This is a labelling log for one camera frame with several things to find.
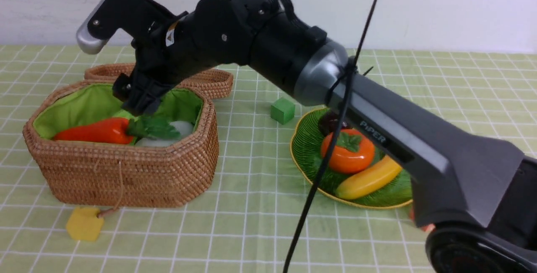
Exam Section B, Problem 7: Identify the white toy radish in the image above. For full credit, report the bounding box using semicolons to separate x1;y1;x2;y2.
134;120;194;147

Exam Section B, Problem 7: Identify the orange toy persimmon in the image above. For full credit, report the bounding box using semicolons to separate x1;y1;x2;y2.
328;128;375;174

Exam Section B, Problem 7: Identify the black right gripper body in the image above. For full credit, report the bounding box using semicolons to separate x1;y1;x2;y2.
122;17;198;97

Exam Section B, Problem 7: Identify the woven wicker basket lid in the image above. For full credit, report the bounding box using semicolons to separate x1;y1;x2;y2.
84;63;234;99

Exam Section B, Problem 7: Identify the green fabric basket liner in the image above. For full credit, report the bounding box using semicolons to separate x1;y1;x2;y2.
32;83;205;139

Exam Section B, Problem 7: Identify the yellow toy banana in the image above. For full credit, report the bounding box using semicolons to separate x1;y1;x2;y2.
334;156;403;200

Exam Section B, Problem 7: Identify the red orange toy carrot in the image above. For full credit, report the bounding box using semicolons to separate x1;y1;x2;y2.
52;116;170;145

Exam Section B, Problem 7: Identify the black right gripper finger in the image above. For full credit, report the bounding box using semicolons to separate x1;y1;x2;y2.
122;84;172;116
112;73;132;101

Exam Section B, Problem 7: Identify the green foam cube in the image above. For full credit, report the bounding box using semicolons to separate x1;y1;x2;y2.
270;97;295;125

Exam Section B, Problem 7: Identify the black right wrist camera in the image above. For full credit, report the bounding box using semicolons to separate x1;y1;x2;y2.
76;0;175;55

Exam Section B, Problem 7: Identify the woven wicker basket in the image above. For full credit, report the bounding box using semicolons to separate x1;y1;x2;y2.
22;80;219;208

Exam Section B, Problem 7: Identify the dark purple toy mangosteen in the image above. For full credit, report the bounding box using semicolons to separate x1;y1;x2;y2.
317;110;340;137

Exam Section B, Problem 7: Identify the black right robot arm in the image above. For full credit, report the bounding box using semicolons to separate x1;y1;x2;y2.
109;0;536;273

